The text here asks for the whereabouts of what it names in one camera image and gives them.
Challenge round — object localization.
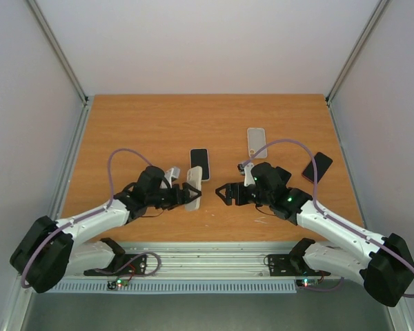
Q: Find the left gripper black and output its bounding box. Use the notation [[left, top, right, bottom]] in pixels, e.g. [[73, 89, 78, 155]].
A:
[[147, 183, 202, 210]]

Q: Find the white phone case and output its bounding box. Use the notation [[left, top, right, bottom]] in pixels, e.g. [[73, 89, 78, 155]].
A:
[[185, 166, 203, 212], [247, 128, 268, 159]]

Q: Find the black phone dark edge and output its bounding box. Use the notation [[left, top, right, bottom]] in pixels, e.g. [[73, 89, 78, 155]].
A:
[[190, 148, 210, 181]]

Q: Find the black phone silver edge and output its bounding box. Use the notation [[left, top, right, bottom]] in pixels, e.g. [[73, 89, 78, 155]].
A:
[[275, 167, 292, 186]]

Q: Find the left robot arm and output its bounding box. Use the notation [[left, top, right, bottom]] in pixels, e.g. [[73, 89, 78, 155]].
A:
[[10, 165, 203, 293]]

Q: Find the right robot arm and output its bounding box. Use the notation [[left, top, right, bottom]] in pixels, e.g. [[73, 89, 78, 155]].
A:
[[215, 162, 414, 307]]

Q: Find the black phone pink edge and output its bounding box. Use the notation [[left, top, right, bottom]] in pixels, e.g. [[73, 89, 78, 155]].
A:
[[302, 152, 333, 183]]

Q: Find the left controller board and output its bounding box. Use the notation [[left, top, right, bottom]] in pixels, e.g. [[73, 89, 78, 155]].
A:
[[106, 279, 130, 290]]

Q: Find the controller board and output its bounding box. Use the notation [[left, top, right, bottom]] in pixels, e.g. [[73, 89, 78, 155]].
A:
[[106, 279, 130, 290], [296, 278, 319, 288]]

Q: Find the right controller board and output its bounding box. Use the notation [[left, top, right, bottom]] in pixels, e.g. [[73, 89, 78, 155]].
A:
[[296, 278, 319, 288]]

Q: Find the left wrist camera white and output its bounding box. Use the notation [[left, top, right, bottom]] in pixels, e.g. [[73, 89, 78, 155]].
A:
[[160, 166, 180, 189]]

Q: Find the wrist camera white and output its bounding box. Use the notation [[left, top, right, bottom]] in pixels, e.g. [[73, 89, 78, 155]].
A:
[[160, 166, 180, 189], [237, 162, 255, 187]]

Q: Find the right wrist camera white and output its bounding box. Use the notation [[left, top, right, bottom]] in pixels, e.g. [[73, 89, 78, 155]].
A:
[[237, 162, 255, 187]]

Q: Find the aluminium rail frame front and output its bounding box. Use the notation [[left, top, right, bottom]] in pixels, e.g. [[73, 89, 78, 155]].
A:
[[17, 241, 397, 279]]

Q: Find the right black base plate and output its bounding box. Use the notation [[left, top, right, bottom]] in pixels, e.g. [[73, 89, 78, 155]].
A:
[[264, 254, 331, 277]]

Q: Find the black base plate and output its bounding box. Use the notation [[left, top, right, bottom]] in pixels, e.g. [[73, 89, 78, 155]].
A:
[[83, 254, 147, 277], [264, 254, 331, 277]]

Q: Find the slotted grey cable duct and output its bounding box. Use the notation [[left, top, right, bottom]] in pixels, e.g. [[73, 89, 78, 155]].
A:
[[48, 279, 297, 295]]

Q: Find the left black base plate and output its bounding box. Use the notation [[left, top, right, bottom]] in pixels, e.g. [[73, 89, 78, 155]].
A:
[[83, 254, 147, 277]]

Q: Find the aluminium corner post left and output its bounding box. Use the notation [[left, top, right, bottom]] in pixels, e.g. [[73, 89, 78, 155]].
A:
[[25, 0, 89, 106]]

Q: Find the aluminium corner post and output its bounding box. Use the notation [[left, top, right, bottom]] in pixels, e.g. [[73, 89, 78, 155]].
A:
[[324, 0, 393, 106], [25, 0, 89, 106]]

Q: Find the aluminium corner post right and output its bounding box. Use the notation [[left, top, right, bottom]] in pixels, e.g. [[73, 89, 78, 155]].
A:
[[324, 0, 393, 106]]

